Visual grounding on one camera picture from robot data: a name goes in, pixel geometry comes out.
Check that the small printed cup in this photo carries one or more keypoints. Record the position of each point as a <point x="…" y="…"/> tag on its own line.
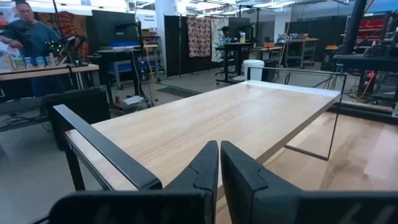
<point x="49" y="60"/>
<point x="29" y="62"/>
<point x="40" y="61"/>

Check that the light wooden table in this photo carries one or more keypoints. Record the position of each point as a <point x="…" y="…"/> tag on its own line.
<point x="46" y="71"/>

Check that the white paper sheet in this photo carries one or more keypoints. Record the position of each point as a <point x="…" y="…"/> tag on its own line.
<point x="133" y="99"/>

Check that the black standing desk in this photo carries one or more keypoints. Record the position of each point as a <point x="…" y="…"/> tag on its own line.
<point x="119" y="51"/>

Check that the small black monitor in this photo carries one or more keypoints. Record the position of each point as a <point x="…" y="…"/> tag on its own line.
<point x="238" y="26"/>

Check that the white canister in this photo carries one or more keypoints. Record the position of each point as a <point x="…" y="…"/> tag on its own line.
<point x="242" y="37"/>

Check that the white green cloth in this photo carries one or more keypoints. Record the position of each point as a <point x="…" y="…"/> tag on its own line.
<point x="217" y="40"/>

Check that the red can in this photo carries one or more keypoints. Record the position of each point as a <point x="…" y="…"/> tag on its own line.
<point x="117" y="99"/>

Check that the white bin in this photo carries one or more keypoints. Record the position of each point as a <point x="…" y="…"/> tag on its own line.
<point x="253" y="70"/>

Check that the wooden workbench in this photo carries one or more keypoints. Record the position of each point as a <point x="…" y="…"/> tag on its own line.
<point x="301" y="46"/>

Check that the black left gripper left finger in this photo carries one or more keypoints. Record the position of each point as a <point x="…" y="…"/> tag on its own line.
<point x="174" y="205"/>

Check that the black floor mat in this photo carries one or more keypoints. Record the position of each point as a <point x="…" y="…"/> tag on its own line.
<point x="178" y="91"/>

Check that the orange patterned cloth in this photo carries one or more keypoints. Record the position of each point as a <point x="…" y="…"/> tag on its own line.
<point x="71" y="25"/>

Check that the wooden shelf black metal frame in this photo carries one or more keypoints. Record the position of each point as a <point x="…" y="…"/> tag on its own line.
<point x="217" y="118"/>

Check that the black pole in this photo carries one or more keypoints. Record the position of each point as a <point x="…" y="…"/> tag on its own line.
<point x="354" y="28"/>

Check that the large black monitor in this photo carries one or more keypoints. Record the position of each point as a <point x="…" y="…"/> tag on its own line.
<point x="113" y="28"/>

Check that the floral patterned cloth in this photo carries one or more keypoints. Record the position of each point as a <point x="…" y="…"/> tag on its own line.
<point x="199" y="37"/>

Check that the black bulky case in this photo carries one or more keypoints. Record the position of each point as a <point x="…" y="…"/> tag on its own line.
<point x="84" y="105"/>

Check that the person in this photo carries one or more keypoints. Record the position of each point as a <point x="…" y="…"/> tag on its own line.
<point x="224" y="35"/>
<point x="34" y="40"/>

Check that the red storage rack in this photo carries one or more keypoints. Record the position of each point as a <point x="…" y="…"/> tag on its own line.
<point x="371" y="28"/>

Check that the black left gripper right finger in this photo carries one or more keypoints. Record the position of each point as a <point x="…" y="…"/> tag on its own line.
<point x="255" y="199"/>

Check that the black aluminium table frame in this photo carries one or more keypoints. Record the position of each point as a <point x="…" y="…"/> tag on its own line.
<point x="367" y="113"/>

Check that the black partition panel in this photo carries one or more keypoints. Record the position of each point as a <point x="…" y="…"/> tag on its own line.
<point x="174" y="46"/>

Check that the dark equipment stand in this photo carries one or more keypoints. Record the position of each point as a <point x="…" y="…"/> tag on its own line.
<point x="367" y="60"/>

